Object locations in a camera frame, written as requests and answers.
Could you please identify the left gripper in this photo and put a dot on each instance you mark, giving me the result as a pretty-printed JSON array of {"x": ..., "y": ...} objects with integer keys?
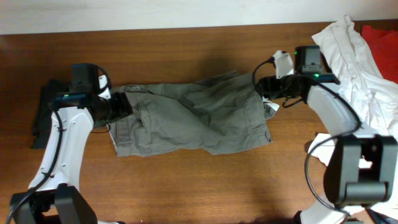
[{"x": 124, "y": 107}]

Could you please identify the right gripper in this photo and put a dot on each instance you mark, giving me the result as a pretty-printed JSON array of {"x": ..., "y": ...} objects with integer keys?
[{"x": 268, "y": 87}]

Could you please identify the white shirt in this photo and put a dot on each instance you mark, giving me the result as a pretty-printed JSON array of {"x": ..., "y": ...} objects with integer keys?
[{"x": 350, "y": 59}]

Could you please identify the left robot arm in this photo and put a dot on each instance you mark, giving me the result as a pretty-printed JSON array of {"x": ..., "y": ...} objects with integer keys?
[{"x": 54, "y": 194}]

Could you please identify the grey shorts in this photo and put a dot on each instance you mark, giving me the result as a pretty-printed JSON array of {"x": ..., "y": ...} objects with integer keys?
[{"x": 222, "y": 115}]

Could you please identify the folded black garment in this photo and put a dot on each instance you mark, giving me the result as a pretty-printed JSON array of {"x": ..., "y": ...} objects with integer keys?
[{"x": 41, "y": 127}]

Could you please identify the red garment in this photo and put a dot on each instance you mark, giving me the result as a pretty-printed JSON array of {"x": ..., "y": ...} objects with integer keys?
[{"x": 383, "y": 45}]

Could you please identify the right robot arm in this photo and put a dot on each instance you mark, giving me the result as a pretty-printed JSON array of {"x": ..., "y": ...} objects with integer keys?
[{"x": 362, "y": 171}]

